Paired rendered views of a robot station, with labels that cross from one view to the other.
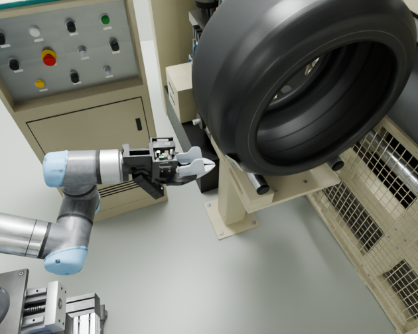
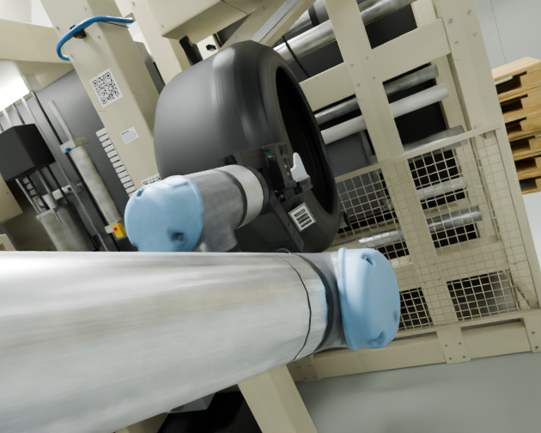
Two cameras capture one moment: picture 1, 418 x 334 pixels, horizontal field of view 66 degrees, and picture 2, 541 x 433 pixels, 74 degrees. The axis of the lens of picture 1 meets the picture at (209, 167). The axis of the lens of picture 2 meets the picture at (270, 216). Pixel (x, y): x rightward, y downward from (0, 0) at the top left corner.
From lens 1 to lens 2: 71 cm
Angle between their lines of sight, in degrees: 54
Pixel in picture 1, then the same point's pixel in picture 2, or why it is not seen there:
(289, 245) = (393, 418)
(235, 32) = (200, 92)
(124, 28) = not seen: hidden behind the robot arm
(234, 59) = (224, 95)
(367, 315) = (511, 371)
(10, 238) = (252, 262)
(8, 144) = not seen: outside the picture
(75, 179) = (216, 195)
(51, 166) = (165, 185)
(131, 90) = not seen: hidden behind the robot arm
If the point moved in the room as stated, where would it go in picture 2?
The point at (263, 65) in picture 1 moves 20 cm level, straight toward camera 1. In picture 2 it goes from (252, 78) to (325, 32)
